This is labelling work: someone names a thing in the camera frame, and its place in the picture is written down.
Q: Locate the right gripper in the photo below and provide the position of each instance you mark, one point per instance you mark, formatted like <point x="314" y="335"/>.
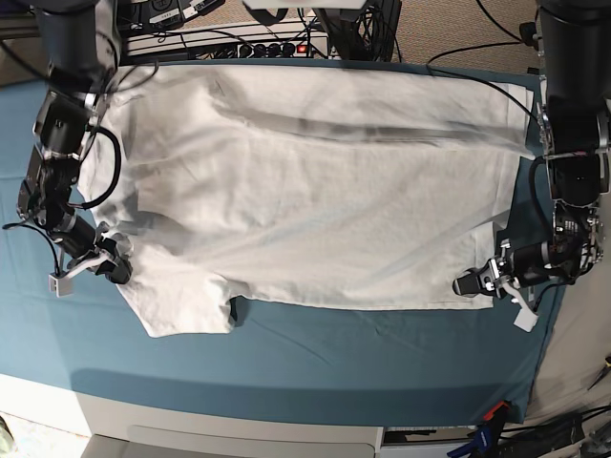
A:
<point x="88" y="248"/>

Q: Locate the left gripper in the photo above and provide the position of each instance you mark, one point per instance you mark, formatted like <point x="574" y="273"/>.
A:
<point x="524" y="267"/>

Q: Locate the white T-shirt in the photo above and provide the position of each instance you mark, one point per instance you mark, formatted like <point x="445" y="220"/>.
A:
<point x="322" y="187"/>

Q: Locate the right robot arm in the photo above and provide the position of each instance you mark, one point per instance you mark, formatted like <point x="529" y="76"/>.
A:
<point x="83" y="44"/>

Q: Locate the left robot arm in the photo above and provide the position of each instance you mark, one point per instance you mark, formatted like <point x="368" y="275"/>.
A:
<point x="567" y="181"/>

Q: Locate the orange black clamp lower right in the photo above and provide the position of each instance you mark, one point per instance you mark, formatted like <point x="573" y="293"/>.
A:
<point x="498" y="414"/>

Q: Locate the teal table cloth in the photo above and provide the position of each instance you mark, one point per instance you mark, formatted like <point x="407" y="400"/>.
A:
<point x="282" y="363"/>

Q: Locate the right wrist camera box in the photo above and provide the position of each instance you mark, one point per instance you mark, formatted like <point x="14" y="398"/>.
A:
<point x="61" y="286"/>

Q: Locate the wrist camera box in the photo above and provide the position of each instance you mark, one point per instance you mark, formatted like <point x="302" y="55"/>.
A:
<point x="61" y="286"/>
<point x="526" y="319"/>

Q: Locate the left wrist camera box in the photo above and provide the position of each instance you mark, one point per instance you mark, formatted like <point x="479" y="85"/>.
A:
<point x="526" y="319"/>

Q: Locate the white table frame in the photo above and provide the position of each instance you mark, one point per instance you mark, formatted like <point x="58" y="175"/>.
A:
<point x="127" y="430"/>

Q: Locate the power strip with red switch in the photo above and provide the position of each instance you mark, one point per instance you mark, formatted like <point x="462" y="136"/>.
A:
<point x="288" y="49"/>

